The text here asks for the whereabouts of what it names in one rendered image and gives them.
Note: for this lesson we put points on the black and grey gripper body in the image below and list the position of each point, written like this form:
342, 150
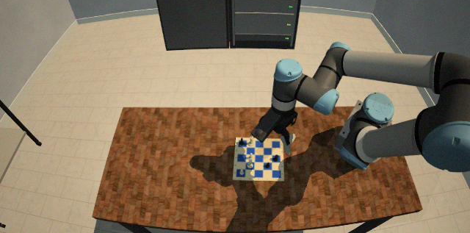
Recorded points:
285, 120

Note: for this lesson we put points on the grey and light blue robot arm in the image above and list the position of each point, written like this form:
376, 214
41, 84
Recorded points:
441, 133

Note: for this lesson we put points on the blue and cream chessboard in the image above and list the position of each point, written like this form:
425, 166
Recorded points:
262, 154

